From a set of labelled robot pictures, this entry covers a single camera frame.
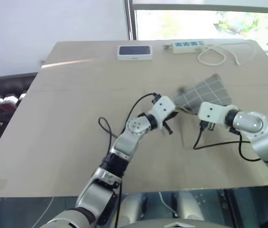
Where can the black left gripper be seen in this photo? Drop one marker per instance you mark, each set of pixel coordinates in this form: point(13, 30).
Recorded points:
point(171, 116)

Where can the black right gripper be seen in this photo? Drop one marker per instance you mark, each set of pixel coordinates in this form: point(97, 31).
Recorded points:
point(211, 127)

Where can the grey plaid pouch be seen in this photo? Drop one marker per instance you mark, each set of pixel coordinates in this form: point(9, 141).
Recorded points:
point(209, 90)

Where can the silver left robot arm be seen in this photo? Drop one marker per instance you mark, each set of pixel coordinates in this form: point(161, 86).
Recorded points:
point(133, 128)

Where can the silver robot right leg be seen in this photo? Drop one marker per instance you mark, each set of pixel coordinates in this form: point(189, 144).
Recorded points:
point(188, 206)

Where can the silver robot leg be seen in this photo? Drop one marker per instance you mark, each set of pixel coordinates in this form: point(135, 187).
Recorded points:
point(188, 206)
point(133, 209)

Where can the white phone box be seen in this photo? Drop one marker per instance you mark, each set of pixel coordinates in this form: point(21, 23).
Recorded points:
point(135, 57)

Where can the black table leg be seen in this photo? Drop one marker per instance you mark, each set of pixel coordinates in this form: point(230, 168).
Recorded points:
point(229, 206)

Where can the white power strip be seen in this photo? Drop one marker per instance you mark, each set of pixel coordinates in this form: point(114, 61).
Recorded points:
point(186, 47)

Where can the silver robot left leg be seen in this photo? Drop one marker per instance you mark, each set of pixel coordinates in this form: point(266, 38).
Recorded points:
point(133, 209)

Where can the grey robot torso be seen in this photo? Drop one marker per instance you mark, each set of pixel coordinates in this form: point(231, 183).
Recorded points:
point(171, 224)

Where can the white and red bundle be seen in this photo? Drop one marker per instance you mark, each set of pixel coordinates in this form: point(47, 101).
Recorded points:
point(11, 98)

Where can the dark curved sofa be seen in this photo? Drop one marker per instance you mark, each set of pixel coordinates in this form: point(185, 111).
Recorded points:
point(8, 82)

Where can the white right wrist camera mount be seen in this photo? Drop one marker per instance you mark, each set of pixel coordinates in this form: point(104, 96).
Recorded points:
point(213, 111)

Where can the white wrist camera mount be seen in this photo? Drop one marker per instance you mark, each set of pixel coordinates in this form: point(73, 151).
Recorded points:
point(163, 107)
point(213, 111)

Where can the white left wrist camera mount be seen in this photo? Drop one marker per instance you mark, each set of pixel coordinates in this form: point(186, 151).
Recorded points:
point(163, 107)

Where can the dark window frame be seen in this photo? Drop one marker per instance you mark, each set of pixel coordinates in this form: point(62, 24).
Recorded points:
point(131, 21)

